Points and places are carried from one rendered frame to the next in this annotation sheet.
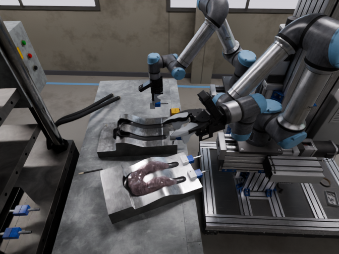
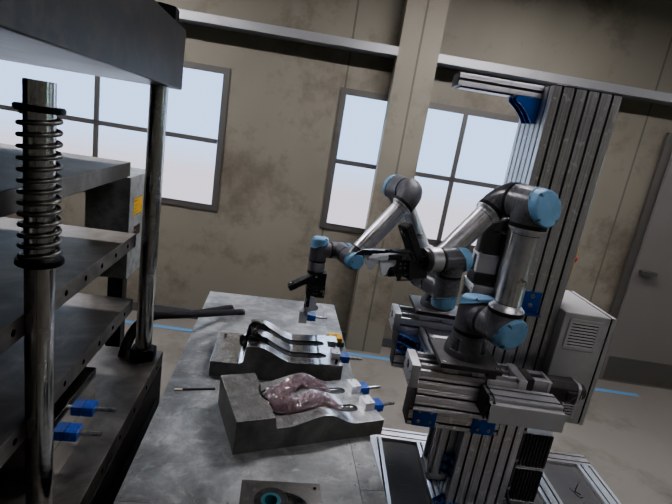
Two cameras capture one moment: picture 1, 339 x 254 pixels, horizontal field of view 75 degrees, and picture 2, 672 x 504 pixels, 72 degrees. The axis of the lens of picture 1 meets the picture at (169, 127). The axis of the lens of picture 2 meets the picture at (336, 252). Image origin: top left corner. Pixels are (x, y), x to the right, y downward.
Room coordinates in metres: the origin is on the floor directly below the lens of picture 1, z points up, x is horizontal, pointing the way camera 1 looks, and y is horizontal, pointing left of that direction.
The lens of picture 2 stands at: (-0.72, 0.18, 1.74)
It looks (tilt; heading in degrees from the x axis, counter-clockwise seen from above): 14 degrees down; 355
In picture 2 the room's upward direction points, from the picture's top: 9 degrees clockwise
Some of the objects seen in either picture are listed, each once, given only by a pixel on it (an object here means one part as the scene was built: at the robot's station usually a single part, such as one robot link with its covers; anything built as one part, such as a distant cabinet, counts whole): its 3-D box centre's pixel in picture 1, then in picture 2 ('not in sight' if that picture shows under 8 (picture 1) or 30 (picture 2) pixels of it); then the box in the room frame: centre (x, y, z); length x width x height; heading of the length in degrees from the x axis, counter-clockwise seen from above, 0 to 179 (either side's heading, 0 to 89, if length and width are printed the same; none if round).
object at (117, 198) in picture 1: (151, 181); (301, 404); (0.66, 0.10, 0.85); 0.50 x 0.26 x 0.11; 111
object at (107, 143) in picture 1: (137, 133); (278, 349); (1.01, 0.21, 0.87); 0.50 x 0.26 x 0.14; 94
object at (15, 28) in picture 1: (48, 129); (114, 338); (1.18, 0.92, 0.73); 0.30 x 0.22 x 1.47; 4
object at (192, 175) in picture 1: (199, 173); (378, 404); (0.71, -0.17, 0.85); 0.13 x 0.05 x 0.05; 111
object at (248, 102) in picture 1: (248, 107); (452, 260); (0.61, -0.28, 1.43); 0.11 x 0.08 x 0.09; 112
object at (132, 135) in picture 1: (139, 129); (283, 339); (1.00, 0.19, 0.92); 0.35 x 0.16 x 0.09; 94
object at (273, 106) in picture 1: (266, 114); (475, 312); (0.82, -0.48, 1.20); 0.13 x 0.12 x 0.14; 22
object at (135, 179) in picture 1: (151, 176); (303, 392); (0.66, 0.10, 0.90); 0.26 x 0.18 x 0.08; 111
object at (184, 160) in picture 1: (191, 159); (364, 388); (0.81, -0.13, 0.85); 0.13 x 0.05 x 0.05; 111
